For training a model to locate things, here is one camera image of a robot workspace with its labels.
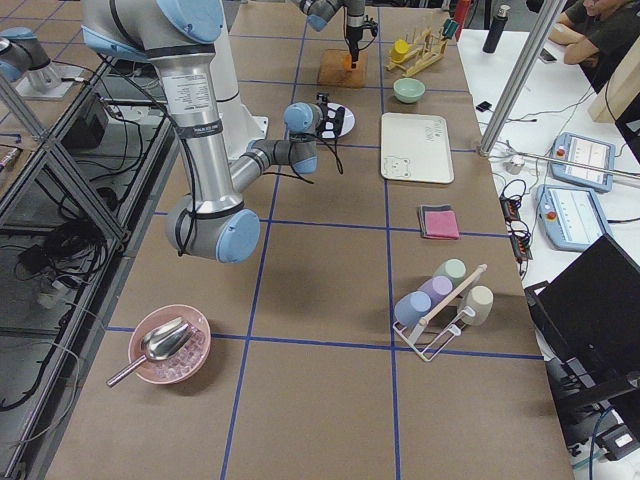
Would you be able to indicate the grey folded cloth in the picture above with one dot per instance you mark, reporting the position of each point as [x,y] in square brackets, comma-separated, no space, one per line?
[422,209]

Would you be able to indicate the beige tumbler cup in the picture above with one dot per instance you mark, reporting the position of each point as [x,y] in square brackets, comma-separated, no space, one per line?
[476,305]

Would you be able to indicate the purple tumbler cup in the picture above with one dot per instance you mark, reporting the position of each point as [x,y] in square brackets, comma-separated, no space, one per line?
[437,288]

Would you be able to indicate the cream bear tray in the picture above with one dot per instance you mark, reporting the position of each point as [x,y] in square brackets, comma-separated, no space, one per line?
[415,147]

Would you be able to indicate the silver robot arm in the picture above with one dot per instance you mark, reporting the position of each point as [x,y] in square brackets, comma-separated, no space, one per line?
[178,39]
[320,12]

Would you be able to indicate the white wire cup rack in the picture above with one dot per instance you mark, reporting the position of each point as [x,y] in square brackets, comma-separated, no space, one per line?
[442,324]

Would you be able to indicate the pink bowl with ice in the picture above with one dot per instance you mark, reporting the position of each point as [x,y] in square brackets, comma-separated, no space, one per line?
[178,355]

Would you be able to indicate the blue tumbler cup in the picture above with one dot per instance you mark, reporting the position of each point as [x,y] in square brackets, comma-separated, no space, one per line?
[411,308]

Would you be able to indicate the blue teach pendant near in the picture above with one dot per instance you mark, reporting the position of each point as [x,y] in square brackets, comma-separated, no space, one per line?
[572,217]

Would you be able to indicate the metal scoop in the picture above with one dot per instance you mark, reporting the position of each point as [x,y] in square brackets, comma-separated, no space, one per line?
[150,350]

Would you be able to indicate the black water bottle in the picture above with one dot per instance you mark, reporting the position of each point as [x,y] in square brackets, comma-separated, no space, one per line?
[496,29]

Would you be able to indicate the aluminium frame post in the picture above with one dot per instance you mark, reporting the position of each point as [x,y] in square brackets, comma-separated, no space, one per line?
[534,43]

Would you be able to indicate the green tumbler cup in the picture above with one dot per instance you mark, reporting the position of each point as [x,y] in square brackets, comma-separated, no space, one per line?
[454,269]

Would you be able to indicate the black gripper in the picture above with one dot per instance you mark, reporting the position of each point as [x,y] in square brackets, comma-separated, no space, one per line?
[334,121]
[354,36]

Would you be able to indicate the yellow mug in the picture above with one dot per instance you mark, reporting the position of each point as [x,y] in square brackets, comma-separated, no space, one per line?
[399,51]

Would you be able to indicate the wooden cutting board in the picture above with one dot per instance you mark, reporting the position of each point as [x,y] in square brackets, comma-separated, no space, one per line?
[337,70]

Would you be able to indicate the blue teach pendant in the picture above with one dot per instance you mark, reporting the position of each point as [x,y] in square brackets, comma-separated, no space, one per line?
[583,161]
[572,217]

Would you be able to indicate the blue teach pendant far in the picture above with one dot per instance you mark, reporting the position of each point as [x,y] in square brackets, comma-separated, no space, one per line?
[583,161]

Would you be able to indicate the green bowl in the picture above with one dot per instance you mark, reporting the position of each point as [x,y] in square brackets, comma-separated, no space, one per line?
[408,90]

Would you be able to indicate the black monitor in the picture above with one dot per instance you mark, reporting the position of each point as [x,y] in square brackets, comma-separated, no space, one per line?
[589,316]

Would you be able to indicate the seated person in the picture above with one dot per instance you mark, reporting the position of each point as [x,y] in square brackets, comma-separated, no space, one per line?
[597,35]

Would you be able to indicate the pink folded cloth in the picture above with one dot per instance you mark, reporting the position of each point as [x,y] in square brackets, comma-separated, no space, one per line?
[441,225]

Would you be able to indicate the white round plate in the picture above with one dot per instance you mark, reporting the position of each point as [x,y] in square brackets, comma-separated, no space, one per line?
[349,123]

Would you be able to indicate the wooden mug rack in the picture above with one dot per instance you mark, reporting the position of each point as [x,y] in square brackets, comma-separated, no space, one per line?
[426,48]

